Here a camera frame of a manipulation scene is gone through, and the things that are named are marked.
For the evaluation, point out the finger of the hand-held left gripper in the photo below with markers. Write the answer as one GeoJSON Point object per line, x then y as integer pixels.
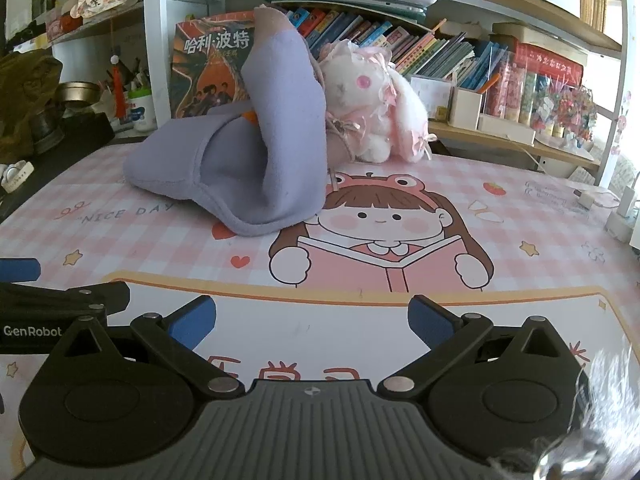
{"type": "Point", "coordinates": [70, 296]}
{"type": "Point", "coordinates": [19, 270]}

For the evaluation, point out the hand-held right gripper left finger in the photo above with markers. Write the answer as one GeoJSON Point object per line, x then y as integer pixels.
{"type": "Point", "coordinates": [192, 319]}

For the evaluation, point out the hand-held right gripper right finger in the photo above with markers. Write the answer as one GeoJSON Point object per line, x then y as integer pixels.
{"type": "Point", "coordinates": [429, 321]}

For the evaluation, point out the lavender and mauve knit sweater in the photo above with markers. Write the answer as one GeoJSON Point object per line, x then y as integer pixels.
{"type": "Point", "coordinates": [290, 135]}

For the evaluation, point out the white wristwatch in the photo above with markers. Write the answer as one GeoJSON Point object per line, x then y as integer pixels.
{"type": "Point", "coordinates": [17, 174]}

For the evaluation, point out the pink printed desk mat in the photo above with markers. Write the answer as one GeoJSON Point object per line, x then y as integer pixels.
{"type": "Point", "coordinates": [350, 260]}

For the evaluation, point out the black box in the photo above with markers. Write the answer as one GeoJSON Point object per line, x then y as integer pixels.
{"type": "Point", "coordinates": [75, 145]}

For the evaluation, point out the metal bowl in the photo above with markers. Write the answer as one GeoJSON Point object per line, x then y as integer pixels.
{"type": "Point", "coordinates": [77, 94]}

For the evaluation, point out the fluffy white sleeve cuff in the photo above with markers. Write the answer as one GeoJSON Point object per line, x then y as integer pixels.
{"type": "Point", "coordinates": [600, 410]}

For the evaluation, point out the small white adapter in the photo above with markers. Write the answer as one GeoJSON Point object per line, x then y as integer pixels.
{"type": "Point", "coordinates": [586, 201]}

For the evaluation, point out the red tassel hanging charm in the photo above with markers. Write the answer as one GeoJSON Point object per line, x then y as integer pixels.
{"type": "Point", "coordinates": [119, 85]}

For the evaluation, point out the white pen holder box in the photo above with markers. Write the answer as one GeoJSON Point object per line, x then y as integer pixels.
{"type": "Point", "coordinates": [467, 107]}

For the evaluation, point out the white charger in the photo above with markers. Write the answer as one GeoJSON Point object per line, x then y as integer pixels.
{"type": "Point", "coordinates": [622, 220]}

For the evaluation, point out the white note box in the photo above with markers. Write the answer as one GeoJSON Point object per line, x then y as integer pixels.
{"type": "Point", "coordinates": [430, 97]}

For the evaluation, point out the white and pink plush bunny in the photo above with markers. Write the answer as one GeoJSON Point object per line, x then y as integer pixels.
{"type": "Point", "coordinates": [352, 85]}

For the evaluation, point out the row of sticker packets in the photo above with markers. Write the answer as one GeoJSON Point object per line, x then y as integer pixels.
{"type": "Point", "coordinates": [545, 100]}

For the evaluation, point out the illustrated book box set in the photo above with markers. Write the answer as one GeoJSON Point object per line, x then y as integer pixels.
{"type": "Point", "coordinates": [210, 70]}

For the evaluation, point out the white and wood shelf unit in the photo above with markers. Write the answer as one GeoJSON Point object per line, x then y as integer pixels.
{"type": "Point", "coordinates": [155, 35]}

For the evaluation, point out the row of colourful books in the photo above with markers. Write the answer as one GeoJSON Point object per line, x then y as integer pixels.
{"type": "Point", "coordinates": [400, 45]}

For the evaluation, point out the red gift box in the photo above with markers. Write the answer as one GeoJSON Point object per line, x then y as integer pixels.
{"type": "Point", "coordinates": [547, 62]}

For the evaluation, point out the pale green tablet case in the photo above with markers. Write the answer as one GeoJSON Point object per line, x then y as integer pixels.
{"type": "Point", "coordinates": [350, 7]}

